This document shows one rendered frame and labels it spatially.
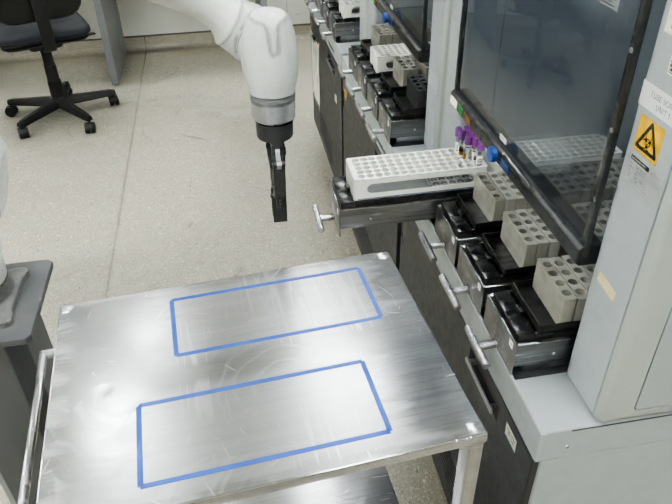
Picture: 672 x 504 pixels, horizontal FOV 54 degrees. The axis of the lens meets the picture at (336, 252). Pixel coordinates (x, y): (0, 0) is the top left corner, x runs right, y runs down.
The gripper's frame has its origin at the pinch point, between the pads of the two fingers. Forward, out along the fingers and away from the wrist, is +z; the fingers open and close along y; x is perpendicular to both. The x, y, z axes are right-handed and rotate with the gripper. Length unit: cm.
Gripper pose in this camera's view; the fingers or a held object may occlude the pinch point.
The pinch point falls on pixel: (279, 204)
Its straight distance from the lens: 146.3
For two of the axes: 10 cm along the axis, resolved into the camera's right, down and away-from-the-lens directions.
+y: -1.8, -5.7, 8.0
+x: -9.8, 1.1, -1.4
